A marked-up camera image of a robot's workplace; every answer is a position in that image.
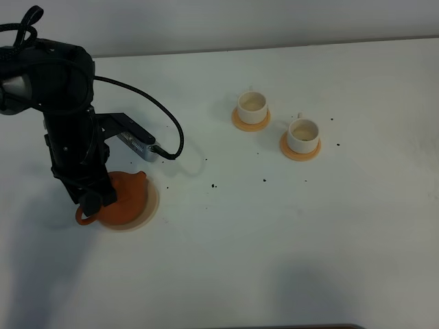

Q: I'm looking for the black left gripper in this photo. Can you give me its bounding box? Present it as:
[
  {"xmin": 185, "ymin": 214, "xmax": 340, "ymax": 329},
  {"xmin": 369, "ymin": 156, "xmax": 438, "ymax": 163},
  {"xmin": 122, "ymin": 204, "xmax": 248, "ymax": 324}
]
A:
[{"xmin": 44, "ymin": 106, "xmax": 117, "ymax": 217}]

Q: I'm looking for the brown clay teapot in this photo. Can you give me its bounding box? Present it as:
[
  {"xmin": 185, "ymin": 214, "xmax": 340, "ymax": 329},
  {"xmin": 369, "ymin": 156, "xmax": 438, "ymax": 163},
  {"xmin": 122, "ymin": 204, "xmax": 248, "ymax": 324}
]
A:
[{"xmin": 75, "ymin": 171, "xmax": 147, "ymax": 226}]

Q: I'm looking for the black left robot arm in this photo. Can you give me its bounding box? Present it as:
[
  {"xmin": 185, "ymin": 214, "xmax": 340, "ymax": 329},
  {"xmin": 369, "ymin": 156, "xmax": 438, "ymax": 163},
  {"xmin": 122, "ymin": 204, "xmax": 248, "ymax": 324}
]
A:
[{"xmin": 1, "ymin": 39, "xmax": 117, "ymax": 217}]

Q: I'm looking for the beige round teapot coaster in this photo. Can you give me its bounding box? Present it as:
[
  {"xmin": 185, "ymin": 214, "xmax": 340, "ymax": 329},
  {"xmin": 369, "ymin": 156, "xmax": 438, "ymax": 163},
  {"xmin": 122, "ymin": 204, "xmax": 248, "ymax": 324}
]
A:
[{"xmin": 99, "ymin": 178, "xmax": 160, "ymax": 232}]

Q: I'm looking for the orange coaster far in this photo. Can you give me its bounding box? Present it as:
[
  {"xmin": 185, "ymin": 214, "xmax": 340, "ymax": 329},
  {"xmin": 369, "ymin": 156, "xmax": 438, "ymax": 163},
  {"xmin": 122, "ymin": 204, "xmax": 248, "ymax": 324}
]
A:
[{"xmin": 231, "ymin": 108, "xmax": 271, "ymax": 132}]

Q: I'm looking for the orange coaster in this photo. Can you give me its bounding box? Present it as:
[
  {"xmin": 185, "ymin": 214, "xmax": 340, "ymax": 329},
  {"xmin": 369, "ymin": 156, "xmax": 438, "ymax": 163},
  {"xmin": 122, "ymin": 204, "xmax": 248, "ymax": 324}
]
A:
[
  {"xmin": 231, "ymin": 108, "xmax": 271, "ymax": 132},
  {"xmin": 279, "ymin": 132, "xmax": 322, "ymax": 162}
]

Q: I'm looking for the white teacup far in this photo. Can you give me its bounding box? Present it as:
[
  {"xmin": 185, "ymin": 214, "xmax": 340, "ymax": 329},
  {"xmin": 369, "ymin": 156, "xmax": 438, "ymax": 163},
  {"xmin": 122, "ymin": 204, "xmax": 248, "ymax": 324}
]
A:
[{"xmin": 237, "ymin": 91, "xmax": 268, "ymax": 125}]

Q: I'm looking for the white teacup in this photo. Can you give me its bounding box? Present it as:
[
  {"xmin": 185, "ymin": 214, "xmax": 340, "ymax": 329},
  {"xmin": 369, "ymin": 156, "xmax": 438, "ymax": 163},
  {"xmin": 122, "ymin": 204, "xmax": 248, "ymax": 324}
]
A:
[
  {"xmin": 287, "ymin": 118, "xmax": 320, "ymax": 154},
  {"xmin": 237, "ymin": 91, "xmax": 268, "ymax": 125}
]

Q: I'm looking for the orange coaster near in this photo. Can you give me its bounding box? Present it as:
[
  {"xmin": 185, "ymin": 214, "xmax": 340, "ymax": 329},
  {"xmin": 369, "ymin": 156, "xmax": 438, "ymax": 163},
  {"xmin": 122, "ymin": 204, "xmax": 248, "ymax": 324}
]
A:
[{"xmin": 279, "ymin": 132, "xmax": 322, "ymax": 162}]

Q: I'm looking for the white teacup near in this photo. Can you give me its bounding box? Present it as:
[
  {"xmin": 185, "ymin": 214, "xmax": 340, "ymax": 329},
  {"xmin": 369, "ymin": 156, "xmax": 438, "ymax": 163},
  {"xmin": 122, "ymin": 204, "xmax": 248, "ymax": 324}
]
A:
[{"xmin": 287, "ymin": 118, "xmax": 320, "ymax": 154}]

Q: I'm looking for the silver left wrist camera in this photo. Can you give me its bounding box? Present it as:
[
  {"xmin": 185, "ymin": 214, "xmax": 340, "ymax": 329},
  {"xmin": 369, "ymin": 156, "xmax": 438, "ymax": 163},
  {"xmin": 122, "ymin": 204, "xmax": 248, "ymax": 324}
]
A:
[{"xmin": 117, "ymin": 132, "xmax": 158, "ymax": 162}]

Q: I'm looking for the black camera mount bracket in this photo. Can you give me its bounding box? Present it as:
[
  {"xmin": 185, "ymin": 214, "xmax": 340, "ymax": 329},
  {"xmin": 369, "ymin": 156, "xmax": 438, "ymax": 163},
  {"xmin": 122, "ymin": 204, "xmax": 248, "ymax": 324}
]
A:
[{"xmin": 96, "ymin": 112, "xmax": 156, "ymax": 145}]

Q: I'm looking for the black braided camera cable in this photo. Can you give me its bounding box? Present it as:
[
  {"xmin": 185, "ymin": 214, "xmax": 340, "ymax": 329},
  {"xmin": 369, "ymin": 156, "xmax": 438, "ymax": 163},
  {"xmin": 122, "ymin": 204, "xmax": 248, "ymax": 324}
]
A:
[{"xmin": 0, "ymin": 5, "xmax": 185, "ymax": 161}]

